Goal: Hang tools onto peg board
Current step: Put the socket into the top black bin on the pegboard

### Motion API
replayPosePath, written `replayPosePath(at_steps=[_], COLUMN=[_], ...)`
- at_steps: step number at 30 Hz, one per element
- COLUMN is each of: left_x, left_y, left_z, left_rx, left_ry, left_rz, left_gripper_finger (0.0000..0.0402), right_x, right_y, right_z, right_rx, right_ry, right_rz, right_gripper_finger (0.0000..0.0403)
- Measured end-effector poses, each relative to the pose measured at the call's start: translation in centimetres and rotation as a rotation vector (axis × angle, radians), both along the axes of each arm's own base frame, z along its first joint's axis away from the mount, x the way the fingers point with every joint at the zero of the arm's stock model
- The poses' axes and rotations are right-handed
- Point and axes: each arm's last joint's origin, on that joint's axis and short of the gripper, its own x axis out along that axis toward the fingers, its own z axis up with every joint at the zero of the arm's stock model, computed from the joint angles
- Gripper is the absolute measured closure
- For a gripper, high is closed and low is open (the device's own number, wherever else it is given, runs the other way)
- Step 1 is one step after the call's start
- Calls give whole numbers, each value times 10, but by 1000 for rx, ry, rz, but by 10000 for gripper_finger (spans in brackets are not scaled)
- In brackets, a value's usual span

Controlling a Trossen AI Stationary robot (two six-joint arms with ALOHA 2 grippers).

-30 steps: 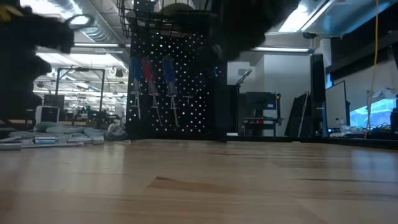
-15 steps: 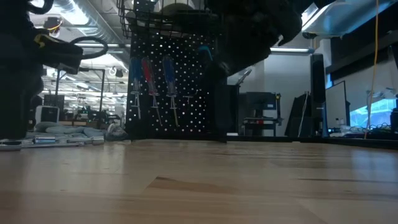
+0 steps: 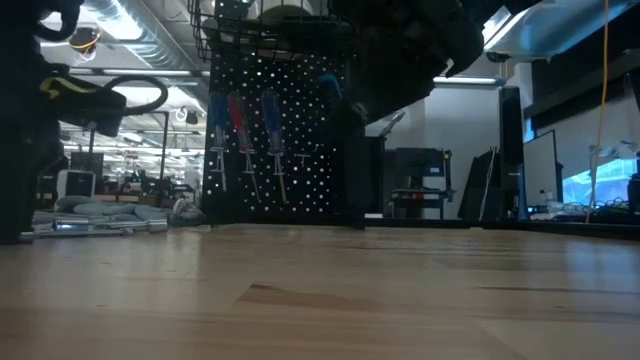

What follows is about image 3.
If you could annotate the black leaning panels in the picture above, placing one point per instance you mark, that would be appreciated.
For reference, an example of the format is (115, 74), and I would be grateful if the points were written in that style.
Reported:
(475, 190)

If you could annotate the black ceiling camera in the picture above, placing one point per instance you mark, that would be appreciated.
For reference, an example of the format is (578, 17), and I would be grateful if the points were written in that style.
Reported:
(498, 57)

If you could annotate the silver ventilation duct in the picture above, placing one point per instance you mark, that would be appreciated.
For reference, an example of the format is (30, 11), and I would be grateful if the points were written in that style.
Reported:
(135, 35)

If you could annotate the black workstation with monitor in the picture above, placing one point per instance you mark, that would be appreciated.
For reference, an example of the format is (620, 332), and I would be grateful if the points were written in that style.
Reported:
(417, 165)

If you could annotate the white framed panel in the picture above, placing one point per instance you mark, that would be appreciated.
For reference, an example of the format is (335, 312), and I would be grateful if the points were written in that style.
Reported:
(540, 170)

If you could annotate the black metal stand frame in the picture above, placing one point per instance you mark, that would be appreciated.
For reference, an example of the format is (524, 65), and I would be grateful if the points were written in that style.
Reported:
(163, 150)

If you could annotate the black background monitor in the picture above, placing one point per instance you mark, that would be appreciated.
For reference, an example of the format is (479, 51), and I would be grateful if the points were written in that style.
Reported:
(86, 161)

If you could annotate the white box appliance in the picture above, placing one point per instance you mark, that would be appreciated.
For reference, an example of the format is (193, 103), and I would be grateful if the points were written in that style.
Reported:
(75, 184)

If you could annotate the black metal pegboard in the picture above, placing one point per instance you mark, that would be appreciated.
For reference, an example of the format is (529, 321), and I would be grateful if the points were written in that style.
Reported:
(300, 150)

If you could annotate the metal peg hook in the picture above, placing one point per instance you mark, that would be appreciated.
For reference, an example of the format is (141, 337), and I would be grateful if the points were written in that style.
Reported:
(302, 160)

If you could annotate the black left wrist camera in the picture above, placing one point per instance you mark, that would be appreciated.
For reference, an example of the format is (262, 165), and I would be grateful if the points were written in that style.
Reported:
(85, 107)

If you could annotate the fluorescent ceiling light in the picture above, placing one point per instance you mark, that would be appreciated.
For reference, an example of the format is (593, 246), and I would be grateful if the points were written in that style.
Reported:
(465, 80)

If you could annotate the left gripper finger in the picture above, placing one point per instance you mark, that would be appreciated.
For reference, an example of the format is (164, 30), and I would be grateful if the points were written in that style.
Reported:
(17, 210)

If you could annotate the blue lit screen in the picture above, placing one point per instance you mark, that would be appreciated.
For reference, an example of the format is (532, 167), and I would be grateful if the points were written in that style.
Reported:
(600, 182)

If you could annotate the chrome combination wrench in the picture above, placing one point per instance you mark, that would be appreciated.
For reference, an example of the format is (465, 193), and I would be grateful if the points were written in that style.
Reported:
(75, 233)

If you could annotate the black pillar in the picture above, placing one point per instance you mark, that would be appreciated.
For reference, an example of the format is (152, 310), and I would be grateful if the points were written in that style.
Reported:
(512, 160)

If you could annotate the black aluminium table frame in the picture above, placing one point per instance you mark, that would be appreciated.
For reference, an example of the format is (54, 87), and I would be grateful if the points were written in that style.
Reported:
(575, 230)

